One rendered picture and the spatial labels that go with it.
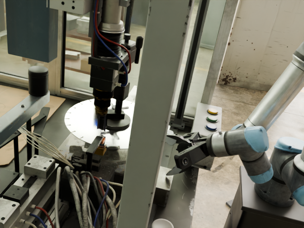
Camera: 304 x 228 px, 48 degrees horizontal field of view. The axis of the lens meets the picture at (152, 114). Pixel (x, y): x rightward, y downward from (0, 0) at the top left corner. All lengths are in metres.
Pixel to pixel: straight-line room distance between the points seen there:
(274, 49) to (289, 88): 3.19
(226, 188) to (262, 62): 2.13
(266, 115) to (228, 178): 1.57
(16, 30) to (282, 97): 0.77
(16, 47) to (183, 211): 0.71
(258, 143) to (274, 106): 0.17
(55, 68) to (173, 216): 0.93
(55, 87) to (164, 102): 1.40
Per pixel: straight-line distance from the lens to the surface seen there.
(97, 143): 1.00
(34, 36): 0.87
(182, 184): 1.27
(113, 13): 0.85
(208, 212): 2.32
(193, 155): 1.03
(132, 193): 0.44
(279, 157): 1.25
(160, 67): 0.35
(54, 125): 1.51
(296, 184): 1.16
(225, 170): 2.73
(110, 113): 1.05
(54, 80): 1.73
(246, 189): 1.35
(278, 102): 1.11
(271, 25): 4.19
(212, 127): 1.34
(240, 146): 1.00
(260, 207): 1.30
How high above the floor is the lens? 1.54
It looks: 28 degrees down
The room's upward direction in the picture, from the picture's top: 10 degrees clockwise
